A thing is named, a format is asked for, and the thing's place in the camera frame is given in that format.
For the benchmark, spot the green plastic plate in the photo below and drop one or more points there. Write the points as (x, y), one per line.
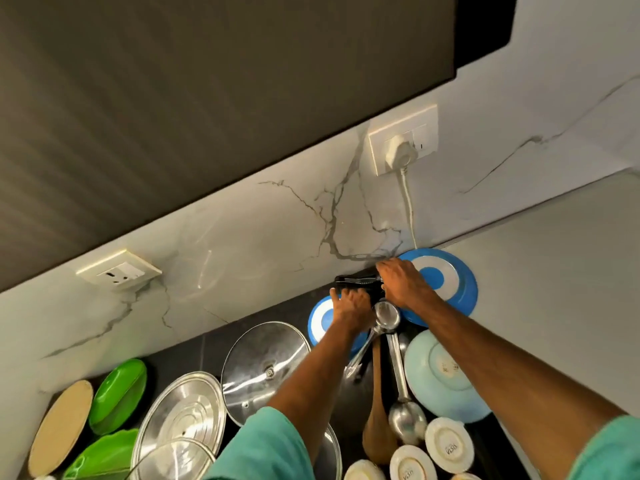
(102, 457)
(117, 397)

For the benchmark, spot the small blue white plate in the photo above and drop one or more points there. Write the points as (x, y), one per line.
(320, 319)

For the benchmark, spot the black cabinet panel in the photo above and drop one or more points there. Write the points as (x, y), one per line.
(482, 24)

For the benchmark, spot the dark grey overhead cabinet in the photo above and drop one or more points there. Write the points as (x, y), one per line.
(200, 94)

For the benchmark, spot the person's left hand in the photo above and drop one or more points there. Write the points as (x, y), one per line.
(354, 312)

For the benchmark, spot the person's left fingers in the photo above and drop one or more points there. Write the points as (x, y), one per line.
(350, 295)

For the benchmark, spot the white wall switch socket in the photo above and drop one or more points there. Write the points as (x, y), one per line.
(120, 270)

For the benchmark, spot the light blue bowl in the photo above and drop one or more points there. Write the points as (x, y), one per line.
(440, 379)

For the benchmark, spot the glass lid with steel rim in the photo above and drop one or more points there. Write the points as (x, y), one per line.
(172, 462)
(262, 369)

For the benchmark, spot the black pot gripper tongs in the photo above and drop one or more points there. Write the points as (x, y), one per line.
(356, 281)

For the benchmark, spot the small white bowl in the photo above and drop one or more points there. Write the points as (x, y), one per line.
(449, 444)
(465, 477)
(364, 471)
(412, 464)

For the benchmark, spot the round wooden board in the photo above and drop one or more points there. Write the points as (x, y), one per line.
(60, 429)

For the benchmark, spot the white plug adapter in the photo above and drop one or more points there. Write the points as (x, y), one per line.
(401, 150)

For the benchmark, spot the person's right fingers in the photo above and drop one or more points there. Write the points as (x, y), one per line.
(392, 269)

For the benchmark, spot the wooden spatula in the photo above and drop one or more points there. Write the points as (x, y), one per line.
(378, 429)

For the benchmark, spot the ridged steel lid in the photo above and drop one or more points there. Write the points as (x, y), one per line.
(182, 414)

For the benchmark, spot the large blue white plate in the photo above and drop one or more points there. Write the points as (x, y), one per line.
(457, 282)

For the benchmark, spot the teal shirt sleeve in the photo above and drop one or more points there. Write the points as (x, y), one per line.
(260, 449)
(607, 452)

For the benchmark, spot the person's right hand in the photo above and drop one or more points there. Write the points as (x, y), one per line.
(405, 287)

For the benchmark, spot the person's left forearm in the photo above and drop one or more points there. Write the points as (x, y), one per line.
(315, 384)

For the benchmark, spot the person's right forearm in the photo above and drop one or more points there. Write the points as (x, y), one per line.
(510, 384)

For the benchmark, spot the white wall socket plate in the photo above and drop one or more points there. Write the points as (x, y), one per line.
(425, 129)

